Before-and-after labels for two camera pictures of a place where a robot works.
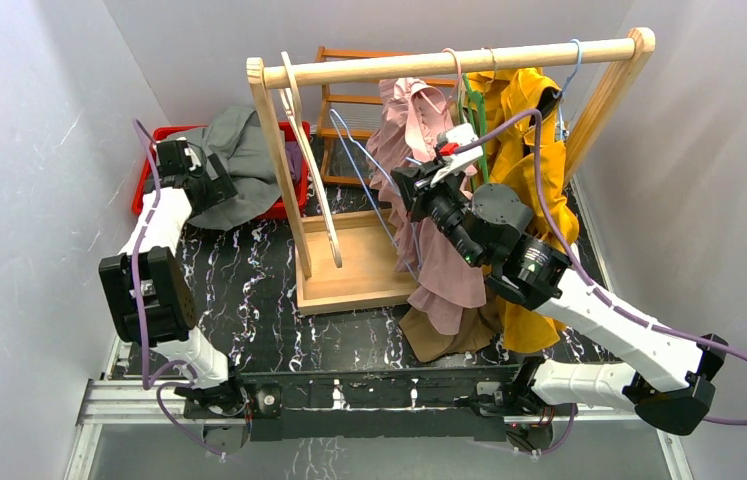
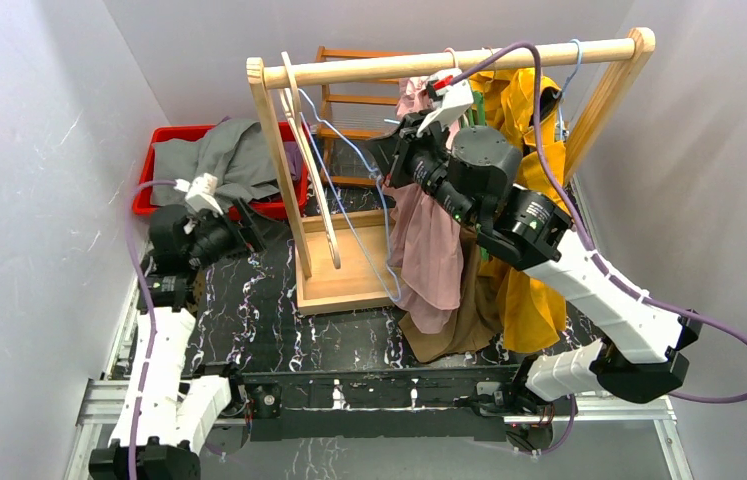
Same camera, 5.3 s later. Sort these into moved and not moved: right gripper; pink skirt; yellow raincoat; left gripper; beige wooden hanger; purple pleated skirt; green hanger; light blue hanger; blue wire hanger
Moved: blue wire hanger; pink skirt; left gripper; right gripper
Not moved: yellow raincoat; light blue hanger; purple pleated skirt; green hanger; beige wooden hanger
